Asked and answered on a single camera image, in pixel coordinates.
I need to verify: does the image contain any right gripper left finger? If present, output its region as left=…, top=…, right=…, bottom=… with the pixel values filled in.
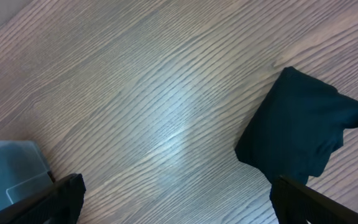
left=0, top=174, right=86, bottom=224

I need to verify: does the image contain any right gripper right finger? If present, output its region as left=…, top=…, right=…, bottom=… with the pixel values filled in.
left=270, top=177, right=358, bottom=224

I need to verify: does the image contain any black cloth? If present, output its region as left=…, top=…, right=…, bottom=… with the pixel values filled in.
left=234, top=67, right=358, bottom=185

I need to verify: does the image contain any clear plastic storage container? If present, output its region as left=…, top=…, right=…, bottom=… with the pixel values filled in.
left=0, top=141, right=53, bottom=211

